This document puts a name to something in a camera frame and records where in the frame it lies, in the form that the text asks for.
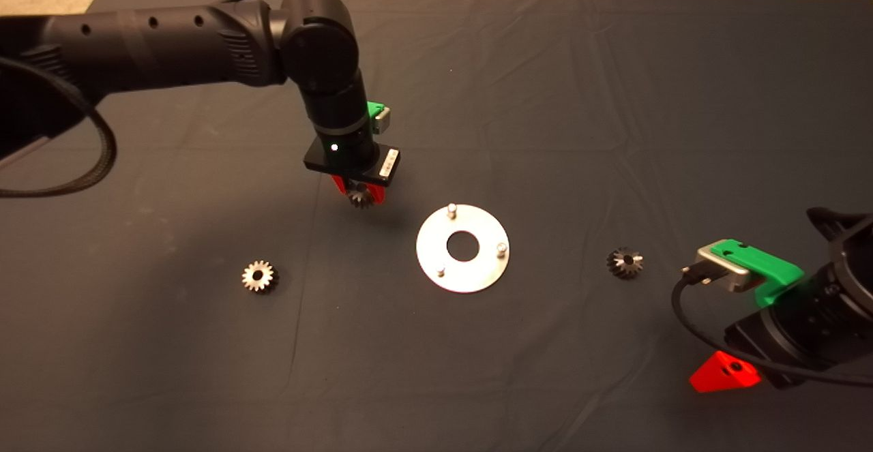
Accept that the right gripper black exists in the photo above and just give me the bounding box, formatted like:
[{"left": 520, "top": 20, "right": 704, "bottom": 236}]
[{"left": 689, "top": 287, "right": 826, "bottom": 394}]

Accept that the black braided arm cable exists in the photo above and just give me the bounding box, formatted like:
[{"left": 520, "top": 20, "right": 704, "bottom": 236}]
[{"left": 0, "top": 55, "right": 118, "bottom": 198}]

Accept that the right green camera mount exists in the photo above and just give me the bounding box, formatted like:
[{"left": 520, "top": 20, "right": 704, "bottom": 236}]
[{"left": 709, "top": 239, "right": 805, "bottom": 308}]

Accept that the dark grey table cloth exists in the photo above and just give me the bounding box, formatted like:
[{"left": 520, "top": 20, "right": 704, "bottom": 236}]
[{"left": 0, "top": 0, "right": 873, "bottom": 452}]

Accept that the round metal carrier plate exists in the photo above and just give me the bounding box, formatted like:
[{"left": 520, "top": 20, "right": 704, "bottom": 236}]
[{"left": 415, "top": 203, "right": 509, "bottom": 295}]

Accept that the right silver camera box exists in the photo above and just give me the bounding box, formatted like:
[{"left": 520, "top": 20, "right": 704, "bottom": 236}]
[{"left": 696, "top": 244, "right": 754, "bottom": 295}]

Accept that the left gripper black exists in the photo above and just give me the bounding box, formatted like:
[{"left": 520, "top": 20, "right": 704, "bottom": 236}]
[{"left": 304, "top": 128, "right": 402, "bottom": 205}]

